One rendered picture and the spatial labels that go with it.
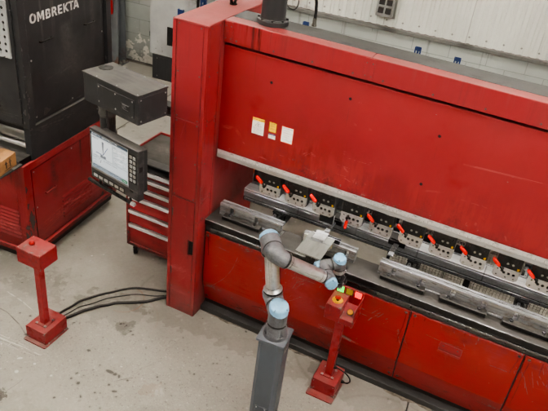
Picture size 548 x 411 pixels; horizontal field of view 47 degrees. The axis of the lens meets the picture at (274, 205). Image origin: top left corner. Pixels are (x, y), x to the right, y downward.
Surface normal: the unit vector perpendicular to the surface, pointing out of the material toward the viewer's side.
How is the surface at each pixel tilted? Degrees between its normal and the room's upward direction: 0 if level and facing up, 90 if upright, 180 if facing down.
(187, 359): 0
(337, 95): 90
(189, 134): 90
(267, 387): 90
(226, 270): 90
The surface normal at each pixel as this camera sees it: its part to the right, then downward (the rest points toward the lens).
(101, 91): -0.60, 0.37
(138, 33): -0.37, 0.47
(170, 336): 0.11, -0.84
